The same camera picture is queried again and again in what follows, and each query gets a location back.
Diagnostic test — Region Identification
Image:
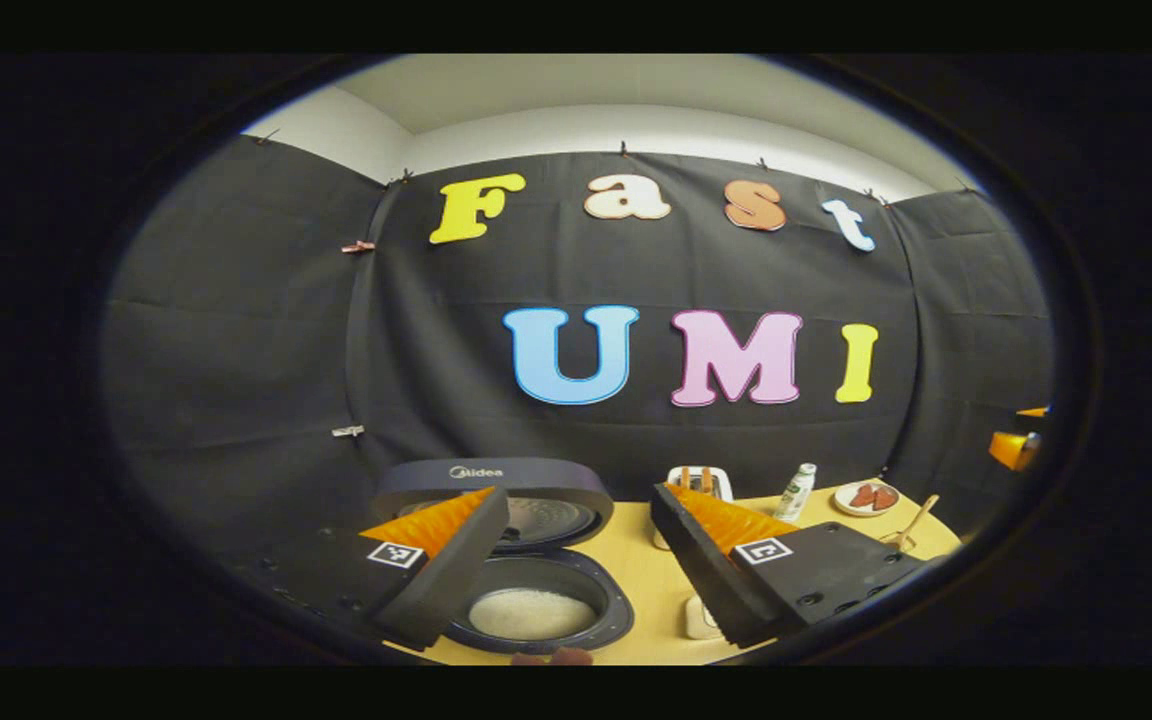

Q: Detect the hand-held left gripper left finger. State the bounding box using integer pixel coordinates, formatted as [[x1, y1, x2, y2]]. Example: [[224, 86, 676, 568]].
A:
[[236, 486, 511, 653]]

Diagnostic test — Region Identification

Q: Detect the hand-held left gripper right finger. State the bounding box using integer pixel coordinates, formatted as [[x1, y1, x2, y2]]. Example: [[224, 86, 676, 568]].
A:
[[650, 482, 927, 649]]

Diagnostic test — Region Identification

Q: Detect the clear plastic rice box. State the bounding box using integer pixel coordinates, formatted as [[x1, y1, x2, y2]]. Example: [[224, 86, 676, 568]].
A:
[[684, 595, 727, 641]]

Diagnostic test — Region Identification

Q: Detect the wooden spoon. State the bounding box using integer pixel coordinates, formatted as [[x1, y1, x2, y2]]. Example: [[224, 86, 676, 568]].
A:
[[886, 494, 940, 551]]

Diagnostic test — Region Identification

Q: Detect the dark blue rice cooker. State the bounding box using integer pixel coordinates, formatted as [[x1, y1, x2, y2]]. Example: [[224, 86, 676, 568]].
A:
[[373, 458, 634, 658]]

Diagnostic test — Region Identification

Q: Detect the white toaster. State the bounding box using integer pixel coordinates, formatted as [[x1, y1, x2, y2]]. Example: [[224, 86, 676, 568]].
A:
[[664, 466, 734, 503]]

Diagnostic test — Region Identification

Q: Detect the white green drink bottle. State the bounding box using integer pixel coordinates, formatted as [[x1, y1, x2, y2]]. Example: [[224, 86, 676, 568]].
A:
[[774, 463, 818, 523]]

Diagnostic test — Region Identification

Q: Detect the white plate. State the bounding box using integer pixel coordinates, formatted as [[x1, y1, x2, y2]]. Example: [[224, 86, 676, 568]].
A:
[[833, 481, 902, 517]]

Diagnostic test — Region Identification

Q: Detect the black backdrop cloth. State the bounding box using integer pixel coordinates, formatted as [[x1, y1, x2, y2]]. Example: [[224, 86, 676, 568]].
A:
[[101, 135, 1054, 601]]

